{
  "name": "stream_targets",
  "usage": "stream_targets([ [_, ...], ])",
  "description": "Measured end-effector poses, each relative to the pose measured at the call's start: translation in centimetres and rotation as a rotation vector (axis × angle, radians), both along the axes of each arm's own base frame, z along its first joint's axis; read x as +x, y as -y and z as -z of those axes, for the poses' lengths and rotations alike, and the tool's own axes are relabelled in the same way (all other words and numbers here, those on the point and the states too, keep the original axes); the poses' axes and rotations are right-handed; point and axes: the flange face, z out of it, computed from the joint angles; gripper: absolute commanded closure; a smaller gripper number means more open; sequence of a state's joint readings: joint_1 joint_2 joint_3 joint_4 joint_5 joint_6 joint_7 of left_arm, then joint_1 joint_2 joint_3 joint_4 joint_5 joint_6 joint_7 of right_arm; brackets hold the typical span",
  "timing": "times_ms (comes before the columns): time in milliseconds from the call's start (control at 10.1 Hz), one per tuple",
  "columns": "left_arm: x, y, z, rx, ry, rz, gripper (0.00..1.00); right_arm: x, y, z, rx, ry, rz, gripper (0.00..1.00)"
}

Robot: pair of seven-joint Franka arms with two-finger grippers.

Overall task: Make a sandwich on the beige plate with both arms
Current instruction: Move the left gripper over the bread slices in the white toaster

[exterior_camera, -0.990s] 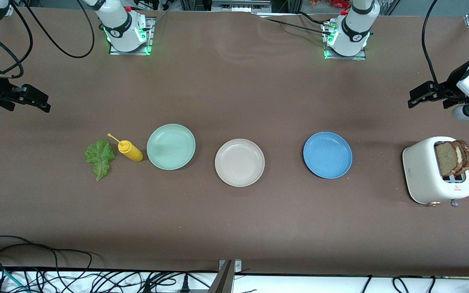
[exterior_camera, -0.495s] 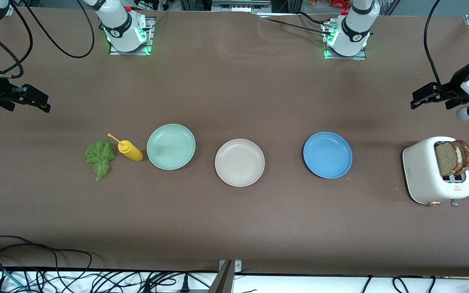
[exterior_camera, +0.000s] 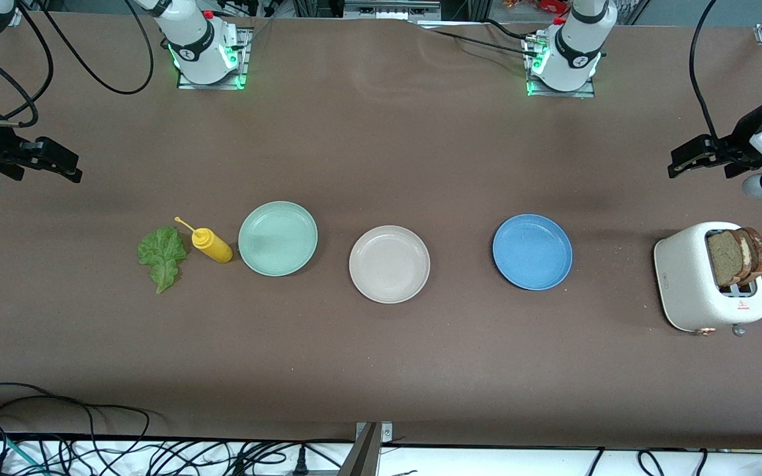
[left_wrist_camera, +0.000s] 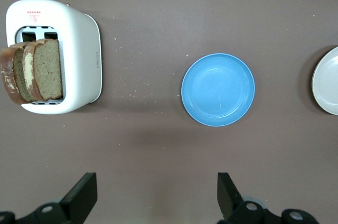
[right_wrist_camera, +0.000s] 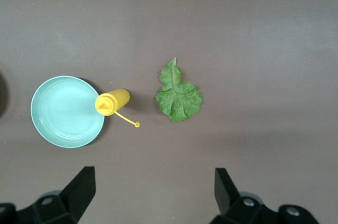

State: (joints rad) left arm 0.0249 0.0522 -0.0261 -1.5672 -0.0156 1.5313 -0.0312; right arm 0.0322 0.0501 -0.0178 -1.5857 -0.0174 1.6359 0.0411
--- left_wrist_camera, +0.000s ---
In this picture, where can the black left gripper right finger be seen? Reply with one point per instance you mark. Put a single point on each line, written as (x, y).
(232, 205)

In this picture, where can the white toaster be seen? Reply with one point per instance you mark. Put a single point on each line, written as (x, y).
(79, 57)

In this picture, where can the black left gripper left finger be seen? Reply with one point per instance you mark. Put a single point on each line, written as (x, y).
(76, 203)

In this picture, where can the blue plate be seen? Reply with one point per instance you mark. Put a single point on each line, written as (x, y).
(217, 89)

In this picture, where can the dark crust bread slice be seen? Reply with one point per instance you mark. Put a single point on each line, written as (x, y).
(9, 76)

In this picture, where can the beige plate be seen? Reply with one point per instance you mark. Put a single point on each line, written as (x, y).
(327, 81)

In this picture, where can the light crust bread slice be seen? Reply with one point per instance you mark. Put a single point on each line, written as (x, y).
(47, 70)

